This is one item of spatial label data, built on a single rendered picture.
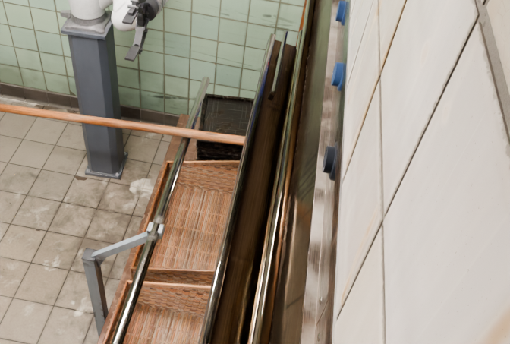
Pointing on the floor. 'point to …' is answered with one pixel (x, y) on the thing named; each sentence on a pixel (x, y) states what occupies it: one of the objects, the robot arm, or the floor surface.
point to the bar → (97, 293)
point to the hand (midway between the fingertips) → (129, 39)
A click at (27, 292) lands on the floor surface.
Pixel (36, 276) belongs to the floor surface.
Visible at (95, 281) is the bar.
